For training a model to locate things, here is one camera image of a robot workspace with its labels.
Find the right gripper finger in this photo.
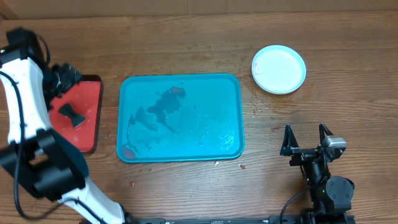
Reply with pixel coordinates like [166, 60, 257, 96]
[319, 123, 333, 144]
[280, 124, 300, 154]

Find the dark green sponge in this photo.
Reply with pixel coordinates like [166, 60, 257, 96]
[58, 103, 86, 128]

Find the light blue plate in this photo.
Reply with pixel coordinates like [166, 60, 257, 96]
[251, 45, 307, 95]

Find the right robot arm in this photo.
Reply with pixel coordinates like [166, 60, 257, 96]
[278, 123, 355, 224]

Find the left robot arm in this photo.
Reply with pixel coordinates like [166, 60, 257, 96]
[1, 27, 135, 223]

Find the dark red tray with water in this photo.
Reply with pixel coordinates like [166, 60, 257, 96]
[49, 75, 103, 154]

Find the teal plastic tray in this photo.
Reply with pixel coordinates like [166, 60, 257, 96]
[116, 73, 245, 163]

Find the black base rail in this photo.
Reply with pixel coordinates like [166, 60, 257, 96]
[124, 214, 356, 224]

